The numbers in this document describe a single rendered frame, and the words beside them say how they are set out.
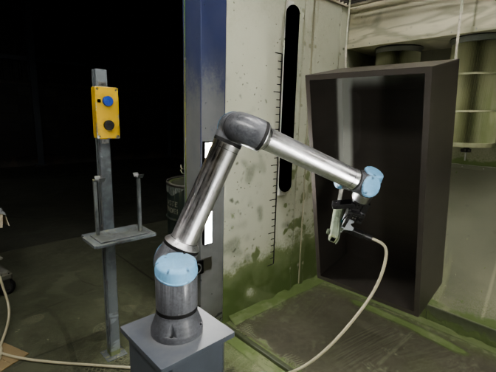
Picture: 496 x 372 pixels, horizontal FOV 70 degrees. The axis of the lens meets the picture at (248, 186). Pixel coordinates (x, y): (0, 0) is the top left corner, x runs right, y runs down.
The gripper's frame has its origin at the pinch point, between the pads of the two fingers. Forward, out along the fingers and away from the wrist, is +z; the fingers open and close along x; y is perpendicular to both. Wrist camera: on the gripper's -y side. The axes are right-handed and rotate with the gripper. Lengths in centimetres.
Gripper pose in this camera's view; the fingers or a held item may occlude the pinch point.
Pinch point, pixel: (340, 226)
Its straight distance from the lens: 189.1
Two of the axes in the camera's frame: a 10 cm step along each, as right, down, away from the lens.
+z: -2.2, 7.8, 5.9
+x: 2.9, -5.3, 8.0
